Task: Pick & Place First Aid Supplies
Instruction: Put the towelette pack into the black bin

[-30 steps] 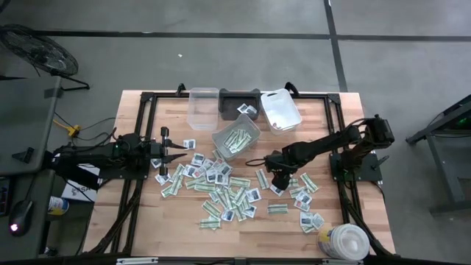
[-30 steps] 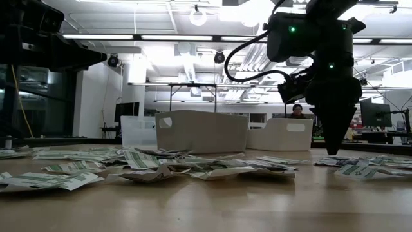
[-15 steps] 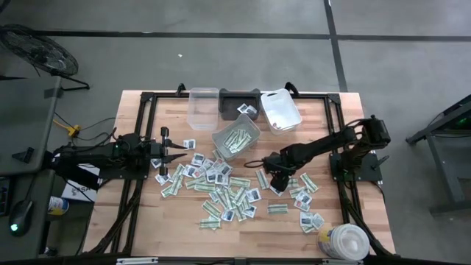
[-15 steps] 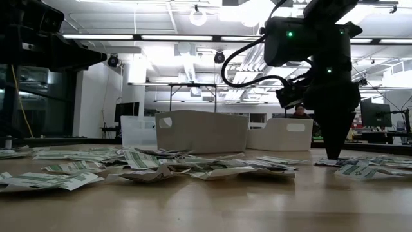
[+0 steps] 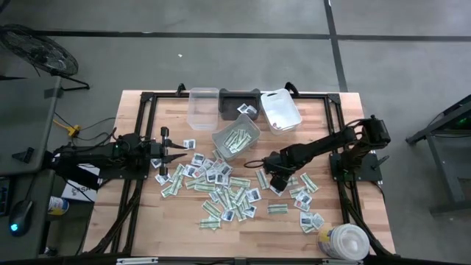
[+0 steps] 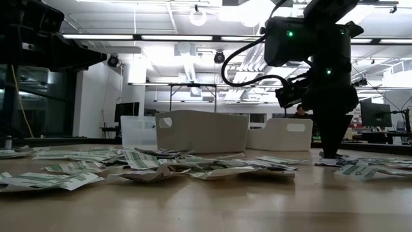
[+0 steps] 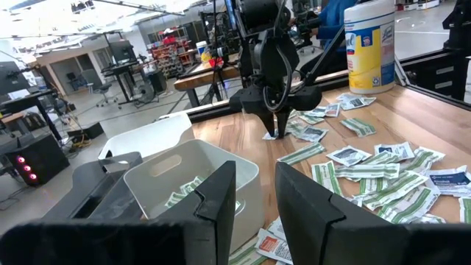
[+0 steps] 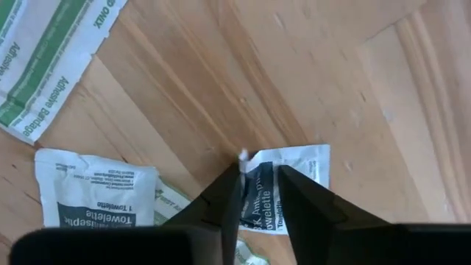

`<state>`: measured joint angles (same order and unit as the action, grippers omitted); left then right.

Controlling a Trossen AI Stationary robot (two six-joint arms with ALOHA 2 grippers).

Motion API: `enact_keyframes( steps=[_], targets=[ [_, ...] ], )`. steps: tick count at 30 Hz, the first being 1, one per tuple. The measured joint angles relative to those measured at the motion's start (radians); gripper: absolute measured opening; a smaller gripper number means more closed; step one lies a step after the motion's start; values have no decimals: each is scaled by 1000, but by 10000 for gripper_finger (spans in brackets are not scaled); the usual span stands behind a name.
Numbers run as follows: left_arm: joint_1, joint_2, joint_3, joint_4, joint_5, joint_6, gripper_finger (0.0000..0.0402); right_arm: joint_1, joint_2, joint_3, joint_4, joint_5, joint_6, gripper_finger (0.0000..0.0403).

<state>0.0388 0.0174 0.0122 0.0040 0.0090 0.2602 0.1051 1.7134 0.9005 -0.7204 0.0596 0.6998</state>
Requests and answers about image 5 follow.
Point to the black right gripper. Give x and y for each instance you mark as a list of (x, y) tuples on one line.
[(279, 163)]

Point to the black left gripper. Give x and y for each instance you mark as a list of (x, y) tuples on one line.
[(165, 151)]

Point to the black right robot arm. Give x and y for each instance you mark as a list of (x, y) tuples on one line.
[(324, 143)]

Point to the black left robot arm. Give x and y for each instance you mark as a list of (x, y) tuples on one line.
[(92, 154)]

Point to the clear plastic bin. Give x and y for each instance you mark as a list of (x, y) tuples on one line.
[(203, 110)]

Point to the light grey plastic bin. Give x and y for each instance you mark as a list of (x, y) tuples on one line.
[(247, 125)]

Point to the white plastic bin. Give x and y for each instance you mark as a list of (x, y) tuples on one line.
[(279, 110)]

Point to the blue-label alcohol pad packet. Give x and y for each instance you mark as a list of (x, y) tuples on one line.
[(249, 211), (227, 215)]

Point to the dark grey plastic bin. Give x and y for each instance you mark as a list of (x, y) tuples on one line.
[(230, 106)]

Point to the disinfectant wipes canister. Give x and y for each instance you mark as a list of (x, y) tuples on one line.
[(347, 243)]

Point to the yellow power plug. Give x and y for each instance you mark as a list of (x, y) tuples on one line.
[(74, 129)]

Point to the white cardboard box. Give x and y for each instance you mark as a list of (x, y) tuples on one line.
[(79, 191)]

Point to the small white yellow canister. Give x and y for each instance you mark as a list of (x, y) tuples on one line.
[(58, 206)]

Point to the black desk clamp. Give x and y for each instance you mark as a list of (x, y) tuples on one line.
[(23, 155)]

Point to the grey side desk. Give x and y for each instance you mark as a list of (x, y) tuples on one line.
[(25, 110)]

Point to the dark metal cart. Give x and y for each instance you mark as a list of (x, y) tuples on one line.
[(441, 154)]

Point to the black computer mouse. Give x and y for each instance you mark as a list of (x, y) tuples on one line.
[(22, 217)]

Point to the black floor fan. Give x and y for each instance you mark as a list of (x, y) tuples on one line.
[(40, 51)]

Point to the dark device on desk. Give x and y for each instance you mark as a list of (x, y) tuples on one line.
[(3, 197)]

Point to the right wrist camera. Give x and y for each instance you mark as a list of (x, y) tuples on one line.
[(279, 183)]

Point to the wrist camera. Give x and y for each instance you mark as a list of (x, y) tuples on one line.
[(154, 150), (279, 183)]

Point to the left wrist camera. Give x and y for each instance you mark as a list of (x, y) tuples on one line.
[(154, 150)]

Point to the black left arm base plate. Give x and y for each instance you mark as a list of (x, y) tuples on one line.
[(110, 173)]

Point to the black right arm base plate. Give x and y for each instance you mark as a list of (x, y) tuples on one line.
[(369, 173)]

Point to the silver aluminium bracket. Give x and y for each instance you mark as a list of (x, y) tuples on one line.
[(342, 262), (137, 261)]

